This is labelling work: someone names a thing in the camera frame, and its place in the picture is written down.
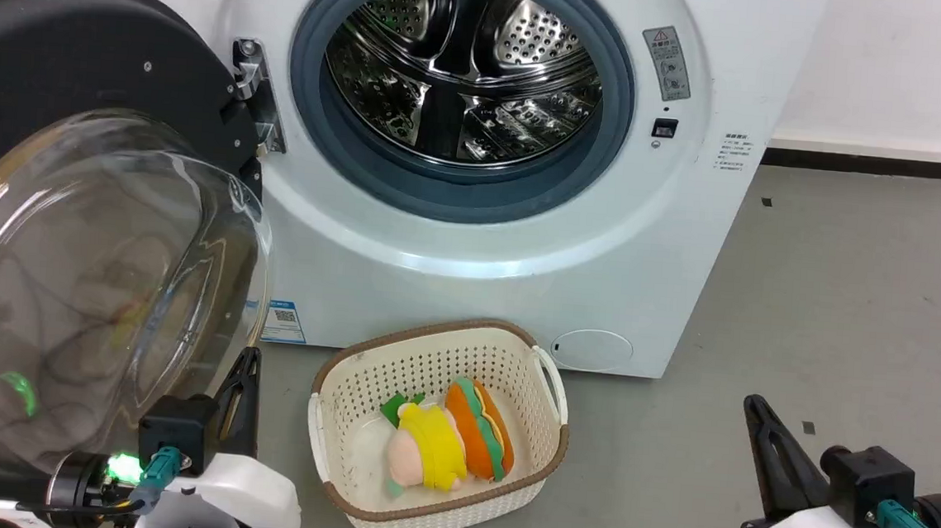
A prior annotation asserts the black wall baseboard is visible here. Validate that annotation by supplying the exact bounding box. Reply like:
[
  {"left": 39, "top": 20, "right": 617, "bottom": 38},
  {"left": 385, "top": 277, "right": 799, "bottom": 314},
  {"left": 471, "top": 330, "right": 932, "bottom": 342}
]
[{"left": 761, "top": 147, "right": 941, "bottom": 182}]

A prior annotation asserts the white front-load washing machine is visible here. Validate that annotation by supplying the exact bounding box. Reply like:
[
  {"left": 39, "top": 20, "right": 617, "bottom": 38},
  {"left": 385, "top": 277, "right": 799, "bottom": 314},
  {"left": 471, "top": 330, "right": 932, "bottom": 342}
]
[{"left": 74, "top": 0, "right": 831, "bottom": 390}]

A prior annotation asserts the blue QR code sticker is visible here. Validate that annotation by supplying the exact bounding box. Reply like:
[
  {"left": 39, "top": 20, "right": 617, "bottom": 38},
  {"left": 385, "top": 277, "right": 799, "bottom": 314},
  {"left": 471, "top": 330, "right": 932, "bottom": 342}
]
[{"left": 259, "top": 298, "right": 310, "bottom": 345}]

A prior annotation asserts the yellow pink plush toy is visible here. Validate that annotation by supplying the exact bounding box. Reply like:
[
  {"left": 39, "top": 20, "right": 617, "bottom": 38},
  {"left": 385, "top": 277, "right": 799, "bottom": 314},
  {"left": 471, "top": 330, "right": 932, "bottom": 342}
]
[{"left": 374, "top": 389, "right": 474, "bottom": 502}]

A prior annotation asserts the stainless steel washer drum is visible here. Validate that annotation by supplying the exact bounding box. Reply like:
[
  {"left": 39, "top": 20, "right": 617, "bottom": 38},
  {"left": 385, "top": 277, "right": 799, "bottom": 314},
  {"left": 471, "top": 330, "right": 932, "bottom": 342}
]
[{"left": 317, "top": 0, "right": 611, "bottom": 175}]

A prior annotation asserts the cream perforated laundry basket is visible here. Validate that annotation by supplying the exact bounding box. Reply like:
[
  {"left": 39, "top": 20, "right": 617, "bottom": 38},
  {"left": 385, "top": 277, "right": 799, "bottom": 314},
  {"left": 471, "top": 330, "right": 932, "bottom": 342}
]
[{"left": 300, "top": 307, "right": 577, "bottom": 528}]

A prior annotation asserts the grey warning label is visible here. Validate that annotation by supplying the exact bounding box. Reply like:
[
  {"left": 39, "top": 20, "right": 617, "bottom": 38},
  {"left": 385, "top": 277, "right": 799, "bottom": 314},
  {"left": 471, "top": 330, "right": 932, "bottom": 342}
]
[{"left": 638, "top": 24, "right": 696, "bottom": 105}]

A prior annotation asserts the metal door hinge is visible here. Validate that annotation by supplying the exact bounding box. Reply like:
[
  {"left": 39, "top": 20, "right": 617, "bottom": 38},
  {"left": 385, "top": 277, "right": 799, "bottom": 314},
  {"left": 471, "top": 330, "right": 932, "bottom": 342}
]
[{"left": 226, "top": 36, "right": 295, "bottom": 157}]

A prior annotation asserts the black round glass washer door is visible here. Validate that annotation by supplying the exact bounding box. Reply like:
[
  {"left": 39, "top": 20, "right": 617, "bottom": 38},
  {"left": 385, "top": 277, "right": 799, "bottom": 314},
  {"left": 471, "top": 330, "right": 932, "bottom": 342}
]
[{"left": 0, "top": 0, "right": 291, "bottom": 500}]

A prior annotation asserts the orange hot dog plush toy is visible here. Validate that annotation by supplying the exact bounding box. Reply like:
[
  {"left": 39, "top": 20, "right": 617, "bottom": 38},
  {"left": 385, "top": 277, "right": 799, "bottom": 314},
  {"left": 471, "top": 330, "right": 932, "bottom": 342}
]
[{"left": 440, "top": 377, "right": 521, "bottom": 484}]

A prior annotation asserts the small printed text sticker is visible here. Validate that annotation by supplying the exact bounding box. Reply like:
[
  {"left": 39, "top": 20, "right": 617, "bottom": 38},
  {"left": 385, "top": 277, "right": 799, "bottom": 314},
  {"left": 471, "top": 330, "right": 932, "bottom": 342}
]
[{"left": 715, "top": 132, "right": 751, "bottom": 174}]

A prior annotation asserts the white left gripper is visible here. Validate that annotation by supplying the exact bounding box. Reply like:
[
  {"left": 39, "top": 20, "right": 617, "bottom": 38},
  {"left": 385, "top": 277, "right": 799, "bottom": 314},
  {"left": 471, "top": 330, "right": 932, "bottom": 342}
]
[{"left": 131, "top": 339, "right": 314, "bottom": 528}]

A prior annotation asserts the round white filter cover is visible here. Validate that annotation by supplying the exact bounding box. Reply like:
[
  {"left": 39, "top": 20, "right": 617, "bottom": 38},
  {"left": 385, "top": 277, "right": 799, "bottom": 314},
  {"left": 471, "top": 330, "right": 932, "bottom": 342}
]
[{"left": 550, "top": 327, "right": 635, "bottom": 374}]

